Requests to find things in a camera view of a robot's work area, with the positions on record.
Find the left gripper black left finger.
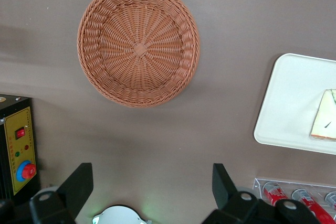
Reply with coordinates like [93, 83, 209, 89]
[29, 162, 94, 224]

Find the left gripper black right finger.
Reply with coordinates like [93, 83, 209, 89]
[202, 163, 320, 224]

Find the triangle sandwich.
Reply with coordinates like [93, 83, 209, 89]
[309, 89, 336, 142]

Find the cream rectangular tray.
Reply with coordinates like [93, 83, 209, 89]
[253, 53, 336, 156]

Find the brown round wicker basket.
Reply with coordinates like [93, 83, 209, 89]
[76, 0, 201, 109]

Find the clear acrylic bottle rack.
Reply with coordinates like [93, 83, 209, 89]
[252, 177, 336, 224]

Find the red emergency stop button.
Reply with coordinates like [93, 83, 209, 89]
[16, 159, 37, 183]

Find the black food warmer appliance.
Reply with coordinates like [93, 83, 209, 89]
[0, 93, 40, 205]

